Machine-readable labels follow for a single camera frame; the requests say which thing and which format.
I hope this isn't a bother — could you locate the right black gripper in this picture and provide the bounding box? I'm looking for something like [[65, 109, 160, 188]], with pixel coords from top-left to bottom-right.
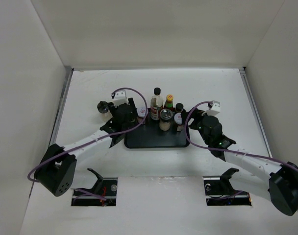
[[180, 107, 215, 145]]

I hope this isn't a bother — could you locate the red-label lid brown jar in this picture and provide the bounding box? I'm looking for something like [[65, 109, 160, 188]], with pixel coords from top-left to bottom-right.
[[136, 107, 147, 125]]

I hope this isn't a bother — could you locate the red-label lid spice jar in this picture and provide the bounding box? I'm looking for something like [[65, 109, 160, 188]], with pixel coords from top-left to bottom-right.
[[174, 113, 184, 132]]

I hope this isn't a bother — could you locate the black-cap shaker jar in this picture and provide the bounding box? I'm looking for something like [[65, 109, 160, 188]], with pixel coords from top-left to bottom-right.
[[97, 101, 112, 122]]

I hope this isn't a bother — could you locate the small black-cap spice bottle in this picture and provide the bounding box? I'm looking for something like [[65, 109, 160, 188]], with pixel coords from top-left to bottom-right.
[[175, 103, 184, 113]]

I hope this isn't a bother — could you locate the tall black-cap sauce bottle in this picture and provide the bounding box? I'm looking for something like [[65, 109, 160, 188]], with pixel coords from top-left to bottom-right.
[[150, 87, 164, 121]]

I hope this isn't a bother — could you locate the silver-lid white powder jar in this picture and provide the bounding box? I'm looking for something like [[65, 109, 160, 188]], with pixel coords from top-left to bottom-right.
[[159, 109, 173, 131]]

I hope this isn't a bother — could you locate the yellow-cap red sauce bottle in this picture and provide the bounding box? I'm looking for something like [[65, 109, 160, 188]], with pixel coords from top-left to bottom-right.
[[164, 94, 174, 111]]

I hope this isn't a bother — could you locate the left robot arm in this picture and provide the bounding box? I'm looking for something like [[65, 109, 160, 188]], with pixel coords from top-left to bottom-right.
[[28, 98, 138, 197]]

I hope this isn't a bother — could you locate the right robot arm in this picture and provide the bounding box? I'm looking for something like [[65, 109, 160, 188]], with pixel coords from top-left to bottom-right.
[[185, 108, 298, 216]]

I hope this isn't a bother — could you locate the black plastic tray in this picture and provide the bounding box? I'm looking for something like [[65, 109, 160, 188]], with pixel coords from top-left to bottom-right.
[[124, 114, 189, 149]]

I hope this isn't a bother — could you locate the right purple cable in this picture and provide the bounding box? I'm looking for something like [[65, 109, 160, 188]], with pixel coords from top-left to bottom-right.
[[185, 100, 298, 199]]

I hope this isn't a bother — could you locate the purple cable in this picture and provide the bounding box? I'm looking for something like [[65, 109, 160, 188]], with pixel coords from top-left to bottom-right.
[[28, 87, 149, 203], [185, 100, 298, 199]]

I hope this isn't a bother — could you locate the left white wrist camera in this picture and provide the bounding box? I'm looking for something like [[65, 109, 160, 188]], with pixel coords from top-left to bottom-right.
[[111, 90, 128, 107]]

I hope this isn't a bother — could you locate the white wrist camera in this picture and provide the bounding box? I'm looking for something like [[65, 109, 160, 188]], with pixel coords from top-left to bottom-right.
[[111, 90, 128, 107], [202, 100, 221, 116]]

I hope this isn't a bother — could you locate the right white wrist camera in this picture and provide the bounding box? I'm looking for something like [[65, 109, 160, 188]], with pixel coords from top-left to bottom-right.
[[202, 100, 221, 116]]

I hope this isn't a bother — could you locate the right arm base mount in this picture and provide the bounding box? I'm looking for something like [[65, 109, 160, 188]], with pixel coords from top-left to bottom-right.
[[203, 168, 251, 206]]

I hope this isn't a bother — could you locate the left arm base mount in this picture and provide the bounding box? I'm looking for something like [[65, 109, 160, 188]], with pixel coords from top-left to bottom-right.
[[71, 168, 118, 207]]

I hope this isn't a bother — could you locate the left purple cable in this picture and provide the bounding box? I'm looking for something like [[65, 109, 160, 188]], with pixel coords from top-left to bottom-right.
[[28, 87, 149, 203]]

